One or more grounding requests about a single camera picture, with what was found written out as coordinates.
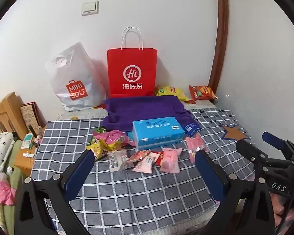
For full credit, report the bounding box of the white light switch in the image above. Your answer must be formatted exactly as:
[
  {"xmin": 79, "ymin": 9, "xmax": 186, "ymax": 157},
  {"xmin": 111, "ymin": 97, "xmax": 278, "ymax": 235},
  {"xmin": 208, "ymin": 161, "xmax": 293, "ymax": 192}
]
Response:
[{"xmin": 81, "ymin": 1, "xmax": 99, "ymax": 16}]

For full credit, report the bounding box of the wooden headboard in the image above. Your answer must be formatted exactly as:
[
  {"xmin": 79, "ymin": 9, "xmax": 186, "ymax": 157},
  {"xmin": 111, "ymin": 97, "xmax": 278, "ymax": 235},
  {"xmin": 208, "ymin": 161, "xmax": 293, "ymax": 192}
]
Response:
[{"xmin": 0, "ymin": 92, "xmax": 24, "ymax": 141}]

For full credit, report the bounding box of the pink plush toy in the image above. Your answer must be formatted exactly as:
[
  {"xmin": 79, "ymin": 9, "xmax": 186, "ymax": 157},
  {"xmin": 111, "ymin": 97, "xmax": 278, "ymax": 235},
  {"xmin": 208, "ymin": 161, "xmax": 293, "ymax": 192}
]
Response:
[{"xmin": 0, "ymin": 168, "xmax": 17, "ymax": 205}]

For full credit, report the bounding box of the grey checked blanket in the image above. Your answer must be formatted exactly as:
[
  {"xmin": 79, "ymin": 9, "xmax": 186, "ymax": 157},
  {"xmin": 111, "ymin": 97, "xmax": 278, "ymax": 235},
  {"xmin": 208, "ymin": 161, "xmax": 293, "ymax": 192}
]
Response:
[{"xmin": 29, "ymin": 109, "xmax": 257, "ymax": 235}]

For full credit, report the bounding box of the pink silver band snack packet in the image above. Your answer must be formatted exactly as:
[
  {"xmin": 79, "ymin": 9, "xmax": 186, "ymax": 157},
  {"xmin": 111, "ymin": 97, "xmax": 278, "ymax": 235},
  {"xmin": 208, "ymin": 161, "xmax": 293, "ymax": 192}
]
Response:
[{"xmin": 185, "ymin": 134, "xmax": 210, "ymax": 163}]

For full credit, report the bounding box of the wooden nightstand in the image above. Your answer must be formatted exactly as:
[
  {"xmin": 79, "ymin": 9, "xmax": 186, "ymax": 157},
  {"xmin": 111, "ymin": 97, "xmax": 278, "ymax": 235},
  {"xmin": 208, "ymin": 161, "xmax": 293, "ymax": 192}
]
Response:
[{"xmin": 14, "ymin": 139, "xmax": 39, "ymax": 177}]

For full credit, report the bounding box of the red paper bag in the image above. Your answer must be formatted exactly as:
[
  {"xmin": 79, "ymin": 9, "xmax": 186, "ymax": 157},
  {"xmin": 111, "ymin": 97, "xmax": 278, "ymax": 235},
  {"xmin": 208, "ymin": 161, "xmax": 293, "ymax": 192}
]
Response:
[{"xmin": 107, "ymin": 27, "xmax": 158, "ymax": 97}]

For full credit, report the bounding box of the light pink snack packet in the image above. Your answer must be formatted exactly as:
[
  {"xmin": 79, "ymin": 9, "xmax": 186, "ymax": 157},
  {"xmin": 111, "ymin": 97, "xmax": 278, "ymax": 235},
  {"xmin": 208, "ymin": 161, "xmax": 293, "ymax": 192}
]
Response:
[{"xmin": 159, "ymin": 148, "xmax": 183, "ymax": 174}]

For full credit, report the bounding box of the white polka dot pillow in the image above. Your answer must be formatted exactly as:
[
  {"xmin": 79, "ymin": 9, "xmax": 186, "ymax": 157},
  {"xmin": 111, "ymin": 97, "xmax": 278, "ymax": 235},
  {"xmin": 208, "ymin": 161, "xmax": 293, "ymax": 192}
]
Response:
[{"xmin": 0, "ymin": 132, "xmax": 16, "ymax": 172}]

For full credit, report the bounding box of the green quilt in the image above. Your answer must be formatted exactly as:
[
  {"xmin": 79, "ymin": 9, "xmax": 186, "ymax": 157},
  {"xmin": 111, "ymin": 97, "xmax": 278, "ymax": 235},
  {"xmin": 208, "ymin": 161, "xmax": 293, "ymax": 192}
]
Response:
[{"xmin": 0, "ymin": 139, "xmax": 24, "ymax": 235}]

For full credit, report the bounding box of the pink white snack packet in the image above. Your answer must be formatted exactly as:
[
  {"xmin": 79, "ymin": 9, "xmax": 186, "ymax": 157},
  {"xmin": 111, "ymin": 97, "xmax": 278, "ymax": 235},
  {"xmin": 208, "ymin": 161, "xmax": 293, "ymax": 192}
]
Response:
[{"xmin": 132, "ymin": 152, "xmax": 160, "ymax": 174}]

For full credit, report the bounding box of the orange chips bag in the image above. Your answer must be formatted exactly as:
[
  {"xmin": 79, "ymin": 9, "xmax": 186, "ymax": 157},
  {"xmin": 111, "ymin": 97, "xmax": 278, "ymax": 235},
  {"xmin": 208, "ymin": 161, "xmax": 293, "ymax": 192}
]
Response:
[{"xmin": 188, "ymin": 85, "xmax": 217, "ymax": 101}]

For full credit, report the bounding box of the yellow chips bag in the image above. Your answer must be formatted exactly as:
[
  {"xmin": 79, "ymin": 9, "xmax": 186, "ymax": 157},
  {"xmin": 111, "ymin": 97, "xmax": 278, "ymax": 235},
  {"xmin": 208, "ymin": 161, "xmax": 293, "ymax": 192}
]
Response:
[{"xmin": 154, "ymin": 86, "xmax": 189, "ymax": 102}]

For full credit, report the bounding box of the yellow snack packet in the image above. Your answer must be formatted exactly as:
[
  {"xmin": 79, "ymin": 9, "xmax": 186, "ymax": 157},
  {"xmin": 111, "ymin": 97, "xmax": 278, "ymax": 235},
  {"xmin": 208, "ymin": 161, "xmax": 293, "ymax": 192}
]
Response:
[{"xmin": 86, "ymin": 138, "xmax": 111, "ymax": 162}]

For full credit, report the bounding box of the blue tissue pack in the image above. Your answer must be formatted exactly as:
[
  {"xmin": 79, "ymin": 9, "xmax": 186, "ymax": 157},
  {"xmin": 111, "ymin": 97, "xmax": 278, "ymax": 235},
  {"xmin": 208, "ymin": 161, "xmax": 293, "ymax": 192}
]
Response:
[{"xmin": 126, "ymin": 117, "xmax": 186, "ymax": 152}]

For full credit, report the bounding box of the teal white box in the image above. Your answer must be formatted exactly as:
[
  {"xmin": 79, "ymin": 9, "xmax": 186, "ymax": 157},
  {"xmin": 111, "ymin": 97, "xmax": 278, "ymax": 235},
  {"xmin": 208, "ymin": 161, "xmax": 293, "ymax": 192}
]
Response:
[{"xmin": 21, "ymin": 133, "xmax": 36, "ymax": 150}]

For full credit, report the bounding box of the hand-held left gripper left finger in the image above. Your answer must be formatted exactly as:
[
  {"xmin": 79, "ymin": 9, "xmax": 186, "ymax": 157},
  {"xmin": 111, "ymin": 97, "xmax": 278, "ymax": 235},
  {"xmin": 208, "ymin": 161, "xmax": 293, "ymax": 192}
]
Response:
[{"xmin": 15, "ymin": 150, "xmax": 95, "ymax": 235}]

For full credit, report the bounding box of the small red snack packet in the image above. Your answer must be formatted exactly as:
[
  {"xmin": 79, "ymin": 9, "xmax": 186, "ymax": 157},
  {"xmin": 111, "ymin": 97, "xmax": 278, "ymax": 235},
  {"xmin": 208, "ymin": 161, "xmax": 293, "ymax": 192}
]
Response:
[{"xmin": 153, "ymin": 151, "xmax": 165, "ymax": 166}]

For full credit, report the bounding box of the purple towel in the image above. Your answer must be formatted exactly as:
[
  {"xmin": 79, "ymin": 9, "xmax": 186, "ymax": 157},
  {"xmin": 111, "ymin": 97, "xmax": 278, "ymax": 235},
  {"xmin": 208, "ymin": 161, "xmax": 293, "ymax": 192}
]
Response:
[{"xmin": 102, "ymin": 95, "xmax": 201, "ymax": 135}]

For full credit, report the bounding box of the white plastic shopping bag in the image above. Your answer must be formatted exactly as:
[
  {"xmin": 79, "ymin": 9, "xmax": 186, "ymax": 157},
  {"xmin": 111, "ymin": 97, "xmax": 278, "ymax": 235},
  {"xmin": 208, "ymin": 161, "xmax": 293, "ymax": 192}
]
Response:
[{"xmin": 44, "ymin": 42, "xmax": 107, "ymax": 112}]

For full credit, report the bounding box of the magenta snack packet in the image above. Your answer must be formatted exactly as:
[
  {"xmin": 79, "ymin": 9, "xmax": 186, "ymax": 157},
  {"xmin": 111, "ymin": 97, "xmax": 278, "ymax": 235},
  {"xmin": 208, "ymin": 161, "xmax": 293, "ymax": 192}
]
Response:
[{"xmin": 92, "ymin": 130, "xmax": 135, "ymax": 150}]

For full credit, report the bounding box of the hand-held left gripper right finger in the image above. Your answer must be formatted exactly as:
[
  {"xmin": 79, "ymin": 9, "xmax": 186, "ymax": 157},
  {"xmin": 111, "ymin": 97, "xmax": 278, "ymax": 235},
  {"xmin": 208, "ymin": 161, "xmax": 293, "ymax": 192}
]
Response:
[{"xmin": 195, "ymin": 150, "xmax": 276, "ymax": 235}]

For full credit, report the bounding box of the green snack packet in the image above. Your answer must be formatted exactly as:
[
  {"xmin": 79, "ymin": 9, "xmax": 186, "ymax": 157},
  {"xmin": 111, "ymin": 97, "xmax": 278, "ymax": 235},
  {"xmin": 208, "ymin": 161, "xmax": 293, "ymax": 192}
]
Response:
[{"xmin": 92, "ymin": 126, "xmax": 107, "ymax": 144}]

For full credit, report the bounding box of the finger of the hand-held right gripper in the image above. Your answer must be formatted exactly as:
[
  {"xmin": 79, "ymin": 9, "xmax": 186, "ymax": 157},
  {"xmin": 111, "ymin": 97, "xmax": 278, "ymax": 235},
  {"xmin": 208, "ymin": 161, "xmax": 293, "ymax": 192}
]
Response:
[
  {"xmin": 262, "ymin": 131, "xmax": 294, "ymax": 162},
  {"xmin": 236, "ymin": 139, "xmax": 290, "ymax": 171}
]

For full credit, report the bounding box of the blue snack packet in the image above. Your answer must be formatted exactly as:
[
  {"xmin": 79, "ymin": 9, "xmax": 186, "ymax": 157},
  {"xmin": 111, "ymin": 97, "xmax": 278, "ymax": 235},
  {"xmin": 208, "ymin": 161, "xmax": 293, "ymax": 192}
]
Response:
[{"xmin": 182, "ymin": 122, "xmax": 201, "ymax": 138}]

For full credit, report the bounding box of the orange red snack wrapper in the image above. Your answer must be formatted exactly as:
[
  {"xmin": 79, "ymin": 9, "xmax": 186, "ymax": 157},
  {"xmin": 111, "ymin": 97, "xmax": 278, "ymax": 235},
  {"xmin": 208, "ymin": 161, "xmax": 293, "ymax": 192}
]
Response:
[{"xmin": 120, "ymin": 150, "xmax": 151, "ymax": 171}]

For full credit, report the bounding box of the patterned hardcover book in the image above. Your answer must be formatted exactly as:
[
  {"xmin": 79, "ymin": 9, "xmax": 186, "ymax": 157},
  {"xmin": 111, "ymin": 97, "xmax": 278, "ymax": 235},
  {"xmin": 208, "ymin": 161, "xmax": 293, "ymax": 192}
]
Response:
[{"xmin": 20, "ymin": 102, "xmax": 46, "ymax": 136}]

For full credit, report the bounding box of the person's right hand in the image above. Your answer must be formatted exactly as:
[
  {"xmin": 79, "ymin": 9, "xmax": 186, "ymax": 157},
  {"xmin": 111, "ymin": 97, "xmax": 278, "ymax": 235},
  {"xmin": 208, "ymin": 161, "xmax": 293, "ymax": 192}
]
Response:
[{"xmin": 271, "ymin": 192, "xmax": 287, "ymax": 224}]

